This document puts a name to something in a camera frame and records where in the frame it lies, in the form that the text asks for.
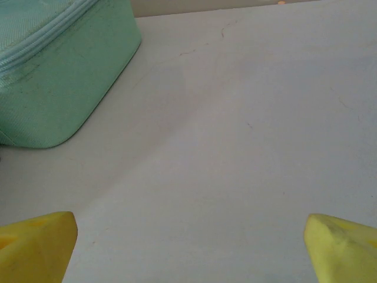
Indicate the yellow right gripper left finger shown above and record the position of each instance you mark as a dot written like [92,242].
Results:
[32,250]

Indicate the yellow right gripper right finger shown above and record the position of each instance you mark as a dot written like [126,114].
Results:
[344,253]

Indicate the mint green zip pouch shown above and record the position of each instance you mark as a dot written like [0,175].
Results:
[59,88]

